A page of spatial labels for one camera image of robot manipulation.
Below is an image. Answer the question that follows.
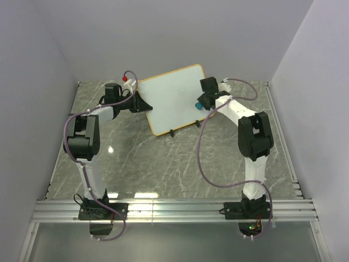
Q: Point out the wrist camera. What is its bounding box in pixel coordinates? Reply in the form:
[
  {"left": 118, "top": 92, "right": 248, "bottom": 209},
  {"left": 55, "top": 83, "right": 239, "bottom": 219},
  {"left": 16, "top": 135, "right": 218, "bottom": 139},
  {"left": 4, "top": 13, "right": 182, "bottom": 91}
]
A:
[
  {"left": 122, "top": 76, "right": 137, "bottom": 93},
  {"left": 218, "top": 78, "right": 232, "bottom": 93}
]

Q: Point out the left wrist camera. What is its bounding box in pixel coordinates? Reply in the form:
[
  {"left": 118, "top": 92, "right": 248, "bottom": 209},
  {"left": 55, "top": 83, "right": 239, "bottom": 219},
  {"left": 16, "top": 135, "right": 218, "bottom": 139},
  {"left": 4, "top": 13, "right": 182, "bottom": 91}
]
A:
[{"left": 122, "top": 76, "right": 137, "bottom": 93}]

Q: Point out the yellow framed whiteboard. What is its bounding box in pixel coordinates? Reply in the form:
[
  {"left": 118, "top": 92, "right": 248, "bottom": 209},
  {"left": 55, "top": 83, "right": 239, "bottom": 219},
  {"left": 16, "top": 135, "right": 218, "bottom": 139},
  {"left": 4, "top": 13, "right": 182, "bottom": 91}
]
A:
[{"left": 138, "top": 64, "right": 208, "bottom": 136}]

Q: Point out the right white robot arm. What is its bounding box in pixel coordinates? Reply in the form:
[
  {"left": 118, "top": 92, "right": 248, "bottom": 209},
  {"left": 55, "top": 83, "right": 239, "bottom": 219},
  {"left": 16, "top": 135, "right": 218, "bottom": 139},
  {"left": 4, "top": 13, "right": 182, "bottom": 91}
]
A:
[{"left": 195, "top": 77, "right": 274, "bottom": 219}]

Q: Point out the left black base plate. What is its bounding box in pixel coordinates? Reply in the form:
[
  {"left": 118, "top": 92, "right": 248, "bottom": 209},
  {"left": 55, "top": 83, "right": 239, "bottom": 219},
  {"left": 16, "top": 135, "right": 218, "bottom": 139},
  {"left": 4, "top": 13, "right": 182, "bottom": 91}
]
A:
[{"left": 78, "top": 201, "right": 129, "bottom": 221}]

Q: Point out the aluminium mounting rail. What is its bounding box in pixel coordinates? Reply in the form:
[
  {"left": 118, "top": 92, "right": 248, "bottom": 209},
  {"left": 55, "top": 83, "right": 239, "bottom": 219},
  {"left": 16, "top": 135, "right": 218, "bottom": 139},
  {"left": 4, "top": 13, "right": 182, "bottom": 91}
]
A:
[{"left": 31, "top": 199, "right": 318, "bottom": 223}]

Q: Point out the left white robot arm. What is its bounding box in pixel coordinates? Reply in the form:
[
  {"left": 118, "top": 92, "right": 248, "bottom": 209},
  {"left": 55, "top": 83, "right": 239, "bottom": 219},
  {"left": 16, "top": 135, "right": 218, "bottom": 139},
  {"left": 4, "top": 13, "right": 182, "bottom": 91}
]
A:
[{"left": 63, "top": 79, "right": 153, "bottom": 219}]

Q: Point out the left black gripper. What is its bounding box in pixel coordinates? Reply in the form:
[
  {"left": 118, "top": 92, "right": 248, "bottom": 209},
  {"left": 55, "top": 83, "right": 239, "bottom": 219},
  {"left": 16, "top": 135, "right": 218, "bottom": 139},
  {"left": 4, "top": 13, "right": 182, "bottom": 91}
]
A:
[{"left": 117, "top": 92, "right": 152, "bottom": 114}]

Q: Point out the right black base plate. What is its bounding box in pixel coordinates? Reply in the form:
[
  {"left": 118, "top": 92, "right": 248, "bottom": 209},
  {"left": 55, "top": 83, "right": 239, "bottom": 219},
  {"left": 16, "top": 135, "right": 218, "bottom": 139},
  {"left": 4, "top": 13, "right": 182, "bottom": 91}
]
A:
[{"left": 219, "top": 201, "right": 272, "bottom": 220}]

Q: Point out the blue whiteboard eraser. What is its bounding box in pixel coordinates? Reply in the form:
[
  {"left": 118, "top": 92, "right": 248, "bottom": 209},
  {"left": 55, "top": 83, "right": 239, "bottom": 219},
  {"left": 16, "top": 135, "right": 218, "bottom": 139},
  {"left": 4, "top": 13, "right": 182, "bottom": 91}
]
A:
[{"left": 195, "top": 102, "right": 203, "bottom": 110}]

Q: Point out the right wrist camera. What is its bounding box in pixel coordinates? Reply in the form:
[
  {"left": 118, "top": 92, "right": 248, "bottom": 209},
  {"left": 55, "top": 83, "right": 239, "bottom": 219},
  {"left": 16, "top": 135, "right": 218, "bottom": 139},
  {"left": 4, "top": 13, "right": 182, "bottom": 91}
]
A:
[{"left": 218, "top": 78, "right": 232, "bottom": 93}]

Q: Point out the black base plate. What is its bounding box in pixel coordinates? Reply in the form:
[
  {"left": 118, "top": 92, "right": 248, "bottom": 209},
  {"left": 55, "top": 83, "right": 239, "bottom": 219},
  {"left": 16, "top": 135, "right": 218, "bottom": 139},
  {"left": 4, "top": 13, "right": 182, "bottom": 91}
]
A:
[
  {"left": 219, "top": 201, "right": 272, "bottom": 220},
  {"left": 78, "top": 201, "right": 129, "bottom": 221}
]

